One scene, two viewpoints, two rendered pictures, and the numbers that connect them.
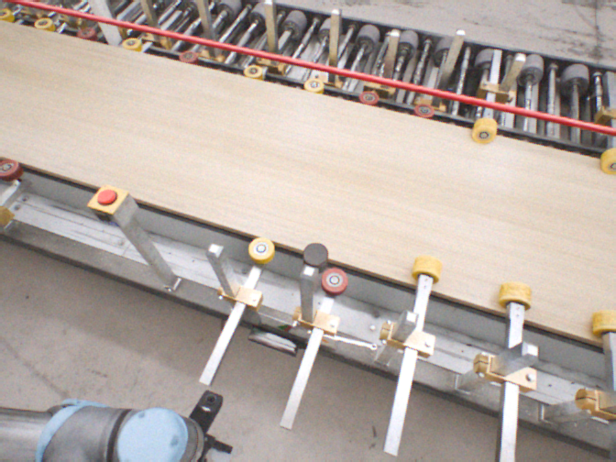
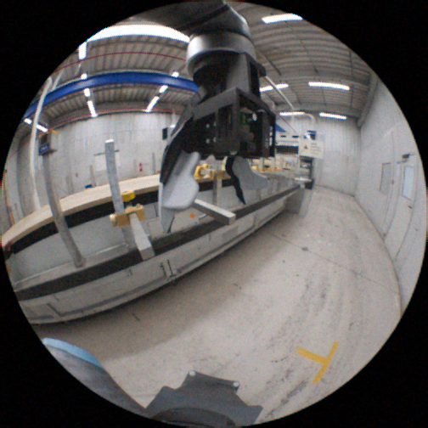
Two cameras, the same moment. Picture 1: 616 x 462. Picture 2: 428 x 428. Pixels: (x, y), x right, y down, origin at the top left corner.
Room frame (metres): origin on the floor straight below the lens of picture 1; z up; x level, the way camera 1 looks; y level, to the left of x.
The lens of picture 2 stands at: (-0.04, 0.38, 1.02)
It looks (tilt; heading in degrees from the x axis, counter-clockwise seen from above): 24 degrees down; 299
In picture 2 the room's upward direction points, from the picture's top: straight up
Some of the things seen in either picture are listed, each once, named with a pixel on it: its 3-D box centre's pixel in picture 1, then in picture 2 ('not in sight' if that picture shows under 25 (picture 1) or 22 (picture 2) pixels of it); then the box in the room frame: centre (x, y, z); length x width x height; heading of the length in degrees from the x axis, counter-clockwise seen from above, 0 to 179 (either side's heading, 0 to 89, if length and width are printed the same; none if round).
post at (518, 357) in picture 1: (487, 372); not in sight; (0.20, -0.47, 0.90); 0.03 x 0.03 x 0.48; 70
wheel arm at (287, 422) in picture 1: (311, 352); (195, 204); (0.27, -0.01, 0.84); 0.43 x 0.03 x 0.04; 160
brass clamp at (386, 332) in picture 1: (405, 339); (220, 173); (0.28, -0.26, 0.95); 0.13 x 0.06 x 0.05; 70
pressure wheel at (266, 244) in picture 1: (262, 256); (127, 202); (0.57, 0.15, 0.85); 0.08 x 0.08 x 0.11
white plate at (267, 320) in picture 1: (297, 331); (176, 222); (0.35, 0.03, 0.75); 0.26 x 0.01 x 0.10; 70
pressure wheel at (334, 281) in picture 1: (333, 286); not in sight; (0.46, -0.08, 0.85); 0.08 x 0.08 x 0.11
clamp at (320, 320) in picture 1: (316, 319); not in sight; (0.36, -0.03, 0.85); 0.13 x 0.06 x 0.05; 70
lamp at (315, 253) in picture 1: (314, 273); not in sight; (0.41, -0.02, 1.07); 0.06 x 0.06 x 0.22; 70
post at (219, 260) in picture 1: (230, 286); (119, 205); (0.45, 0.23, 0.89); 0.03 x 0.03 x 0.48; 70
